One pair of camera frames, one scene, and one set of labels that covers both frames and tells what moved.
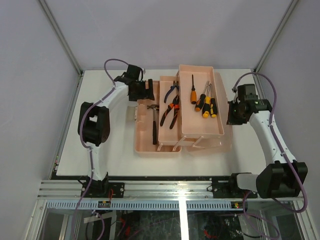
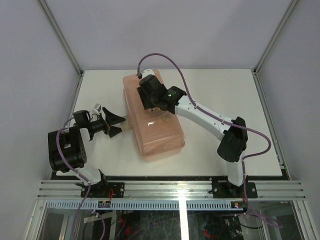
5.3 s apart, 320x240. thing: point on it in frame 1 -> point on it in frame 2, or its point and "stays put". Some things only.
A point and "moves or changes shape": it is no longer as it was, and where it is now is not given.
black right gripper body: [239, 119] -> [148, 102]
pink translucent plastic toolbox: [189, 113] moves or changes shape
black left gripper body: [139, 92] -> [99, 125]
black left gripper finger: [150, 95] -> [111, 119]
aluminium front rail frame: [70, 190] stays put
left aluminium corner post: [61, 36] stays put
